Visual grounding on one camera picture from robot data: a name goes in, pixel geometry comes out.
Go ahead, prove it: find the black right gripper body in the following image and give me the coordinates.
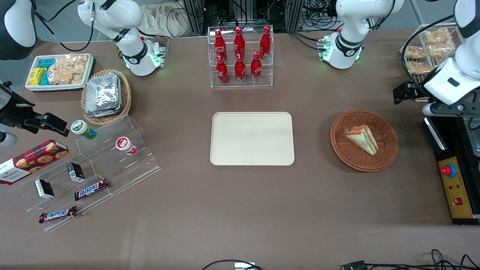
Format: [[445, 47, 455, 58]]
[[0, 82, 35, 126]]

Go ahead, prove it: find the triangular sandwich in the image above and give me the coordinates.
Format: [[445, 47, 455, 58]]
[[344, 125, 378, 156]]

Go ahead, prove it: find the white rectangular snack tray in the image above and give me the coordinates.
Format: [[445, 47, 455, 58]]
[[25, 53, 94, 92]]

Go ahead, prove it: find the oval tan wicker basket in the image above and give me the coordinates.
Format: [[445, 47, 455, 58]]
[[81, 69, 132, 125]]

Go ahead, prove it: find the round brown wicker basket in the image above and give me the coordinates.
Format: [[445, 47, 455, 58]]
[[330, 109, 399, 172]]

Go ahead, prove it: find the beige rectangular tray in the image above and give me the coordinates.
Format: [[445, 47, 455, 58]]
[[210, 112, 295, 166]]

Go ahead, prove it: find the clear bag of fried snacks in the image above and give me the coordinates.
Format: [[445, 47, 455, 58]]
[[427, 43, 456, 60], [404, 46, 426, 60], [406, 61, 432, 75], [423, 29, 452, 45]]

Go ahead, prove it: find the green labelled snack cup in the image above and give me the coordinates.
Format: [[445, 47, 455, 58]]
[[71, 120, 97, 140]]

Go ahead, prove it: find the red tartan cookie box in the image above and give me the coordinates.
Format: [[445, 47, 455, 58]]
[[0, 139, 69, 185]]

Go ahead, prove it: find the yellow snack pack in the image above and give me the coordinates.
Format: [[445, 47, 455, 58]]
[[29, 67, 47, 86]]

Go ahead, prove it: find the silver foil packet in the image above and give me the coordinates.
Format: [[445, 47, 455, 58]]
[[86, 73, 121, 112], [85, 106, 123, 118]]

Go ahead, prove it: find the small black box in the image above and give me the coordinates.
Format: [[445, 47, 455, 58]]
[[67, 162, 85, 183], [34, 178, 55, 200]]

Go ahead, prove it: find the clear bag of crackers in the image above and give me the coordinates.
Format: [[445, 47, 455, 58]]
[[48, 54, 89, 85]]

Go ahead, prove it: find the clear rectangular container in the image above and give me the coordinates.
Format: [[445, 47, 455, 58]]
[[463, 116, 480, 158]]

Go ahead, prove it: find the red and white snack cup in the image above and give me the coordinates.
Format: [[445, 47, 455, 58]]
[[115, 137, 138, 155]]

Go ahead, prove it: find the brown Snickers bar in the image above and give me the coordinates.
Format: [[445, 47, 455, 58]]
[[74, 178, 109, 201], [39, 205, 78, 224]]

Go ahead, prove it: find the clear acrylic stepped stand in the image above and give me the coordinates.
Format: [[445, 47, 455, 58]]
[[7, 114, 162, 232]]

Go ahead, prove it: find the black machine with yellow panel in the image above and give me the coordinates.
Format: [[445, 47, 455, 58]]
[[423, 114, 480, 225]]

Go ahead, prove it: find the red cola bottle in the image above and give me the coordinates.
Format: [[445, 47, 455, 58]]
[[235, 54, 246, 83], [234, 27, 245, 60], [216, 55, 229, 84], [250, 52, 262, 82], [214, 29, 227, 62], [260, 26, 272, 60]]

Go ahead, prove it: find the beige cloth bag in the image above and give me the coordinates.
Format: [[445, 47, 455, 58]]
[[142, 3, 188, 38]]

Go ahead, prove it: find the clear acrylic bottle rack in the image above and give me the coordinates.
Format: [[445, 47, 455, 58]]
[[207, 25, 274, 88]]

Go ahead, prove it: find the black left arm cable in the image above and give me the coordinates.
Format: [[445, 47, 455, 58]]
[[400, 14, 455, 92]]

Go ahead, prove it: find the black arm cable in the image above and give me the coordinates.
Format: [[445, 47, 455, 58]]
[[34, 0, 94, 52], [400, 14, 455, 92]]

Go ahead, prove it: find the white wire rack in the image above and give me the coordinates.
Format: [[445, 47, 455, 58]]
[[399, 22, 465, 102]]

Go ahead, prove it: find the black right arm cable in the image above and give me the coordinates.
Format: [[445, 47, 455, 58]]
[[34, 0, 94, 52]]

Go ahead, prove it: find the black cable bundle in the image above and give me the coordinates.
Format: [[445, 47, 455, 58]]
[[303, 0, 340, 31]]

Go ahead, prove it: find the aluminium frame profile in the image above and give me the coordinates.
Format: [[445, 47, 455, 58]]
[[286, 0, 303, 32], [182, 0, 205, 35]]

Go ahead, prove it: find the black cable with connector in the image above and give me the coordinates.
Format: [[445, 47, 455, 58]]
[[342, 249, 480, 270]]

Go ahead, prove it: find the thin black cable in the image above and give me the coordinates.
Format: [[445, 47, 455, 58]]
[[202, 259, 263, 270]]

